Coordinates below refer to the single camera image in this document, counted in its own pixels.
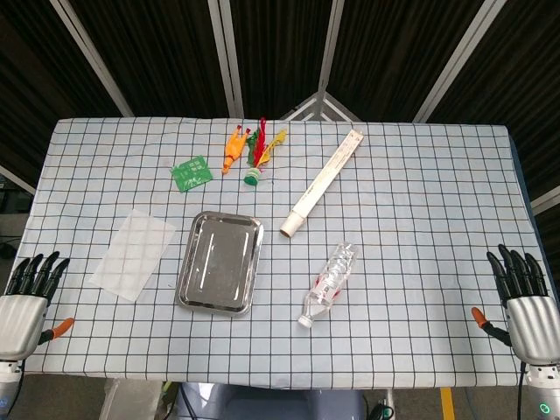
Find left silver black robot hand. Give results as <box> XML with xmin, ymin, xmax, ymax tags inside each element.
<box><xmin>0</xmin><ymin>250</ymin><xmax>75</xmax><ymax>362</ymax></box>

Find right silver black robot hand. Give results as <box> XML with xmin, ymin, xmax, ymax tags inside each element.
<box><xmin>471</xmin><ymin>243</ymin><xmax>560</xmax><ymax>367</ymax></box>

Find clear plastic sheet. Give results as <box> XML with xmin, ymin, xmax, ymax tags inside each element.
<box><xmin>88</xmin><ymin>208</ymin><xmax>178</xmax><ymax>303</ymax></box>

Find blue white robot base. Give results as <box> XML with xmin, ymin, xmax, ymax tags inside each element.
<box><xmin>174</xmin><ymin>382</ymin><xmax>367</xmax><ymax>420</ymax></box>

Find metal tray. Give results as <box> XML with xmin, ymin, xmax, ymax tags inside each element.
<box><xmin>174</xmin><ymin>210</ymin><xmax>265</xmax><ymax>319</ymax></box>

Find blue checked tablecloth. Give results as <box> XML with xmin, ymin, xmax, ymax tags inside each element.
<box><xmin>0</xmin><ymin>116</ymin><xmax>560</xmax><ymax>390</ymax></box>

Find clear plastic water bottle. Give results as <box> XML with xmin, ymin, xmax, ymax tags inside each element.
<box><xmin>297</xmin><ymin>241</ymin><xmax>360</xmax><ymax>328</ymax></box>

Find green packet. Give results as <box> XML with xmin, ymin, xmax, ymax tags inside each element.
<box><xmin>171</xmin><ymin>155</ymin><xmax>214</xmax><ymax>193</ymax></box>

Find cream folded fan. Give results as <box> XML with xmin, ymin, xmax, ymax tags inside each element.
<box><xmin>290</xmin><ymin>129</ymin><xmax>365</xmax><ymax>225</ymax></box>

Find white wrap roll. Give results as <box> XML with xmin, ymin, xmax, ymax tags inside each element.
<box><xmin>279</xmin><ymin>212</ymin><xmax>306</xmax><ymax>239</ymax></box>

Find yellow rubber chicken toy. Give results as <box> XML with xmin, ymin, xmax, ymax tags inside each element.
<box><xmin>220</xmin><ymin>123</ymin><xmax>251</xmax><ymax>176</ymax></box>

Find feather shuttlecock with green base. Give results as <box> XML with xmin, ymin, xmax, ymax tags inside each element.
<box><xmin>243</xmin><ymin>116</ymin><xmax>289</xmax><ymax>186</ymax></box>

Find white metal frame post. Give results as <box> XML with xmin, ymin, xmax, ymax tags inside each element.
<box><xmin>413</xmin><ymin>0</ymin><xmax>508</xmax><ymax>123</ymax></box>
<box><xmin>50</xmin><ymin>0</ymin><xmax>135</xmax><ymax>117</ymax></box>
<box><xmin>317</xmin><ymin>0</ymin><xmax>347</xmax><ymax>95</ymax></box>
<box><xmin>0</xmin><ymin>164</ymin><xmax>36</xmax><ymax>196</ymax></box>
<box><xmin>531</xmin><ymin>185</ymin><xmax>560</xmax><ymax>215</ymax></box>
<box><xmin>207</xmin><ymin>0</ymin><xmax>245</xmax><ymax>118</ymax></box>

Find triangular metal frame foot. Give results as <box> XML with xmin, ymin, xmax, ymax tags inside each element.
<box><xmin>279</xmin><ymin>90</ymin><xmax>362</xmax><ymax>123</ymax></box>

